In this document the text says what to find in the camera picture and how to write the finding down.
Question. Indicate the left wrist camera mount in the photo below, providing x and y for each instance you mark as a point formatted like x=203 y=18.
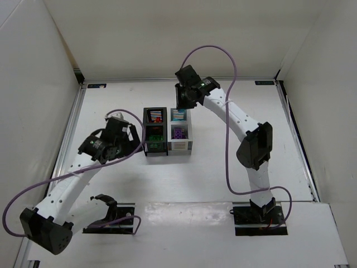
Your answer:
x=115 y=114

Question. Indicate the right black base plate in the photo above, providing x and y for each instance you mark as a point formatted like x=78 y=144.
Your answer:
x=248 y=223

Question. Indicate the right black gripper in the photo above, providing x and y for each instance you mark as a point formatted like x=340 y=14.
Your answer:
x=181 y=98

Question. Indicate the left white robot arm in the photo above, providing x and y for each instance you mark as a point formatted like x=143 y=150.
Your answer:
x=52 y=223

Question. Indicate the black slotted container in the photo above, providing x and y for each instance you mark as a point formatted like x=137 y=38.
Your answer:
x=155 y=148

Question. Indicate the white slotted container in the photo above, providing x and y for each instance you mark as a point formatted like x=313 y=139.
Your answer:
x=180 y=147

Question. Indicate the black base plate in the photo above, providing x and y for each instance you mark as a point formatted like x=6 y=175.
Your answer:
x=123 y=222
x=248 y=223

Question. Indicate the green square lego brick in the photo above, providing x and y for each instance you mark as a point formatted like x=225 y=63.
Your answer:
x=155 y=138

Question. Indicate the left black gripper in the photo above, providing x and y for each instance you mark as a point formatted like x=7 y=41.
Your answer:
x=131 y=137

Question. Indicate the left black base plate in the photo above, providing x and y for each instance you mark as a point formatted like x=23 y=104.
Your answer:
x=123 y=222

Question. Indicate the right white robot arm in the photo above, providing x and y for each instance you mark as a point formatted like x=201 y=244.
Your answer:
x=255 y=138

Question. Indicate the purple rectangular lego brick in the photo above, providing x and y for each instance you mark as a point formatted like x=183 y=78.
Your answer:
x=179 y=133

